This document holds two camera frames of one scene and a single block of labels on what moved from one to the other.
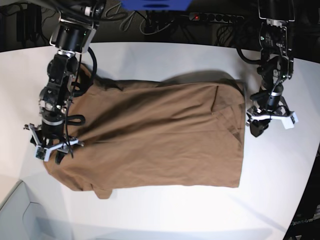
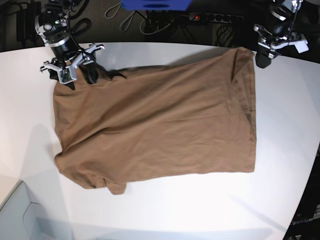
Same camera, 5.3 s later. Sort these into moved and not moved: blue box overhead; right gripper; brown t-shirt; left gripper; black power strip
Moved: brown t-shirt; right gripper; left gripper
Not moved: black power strip; blue box overhead
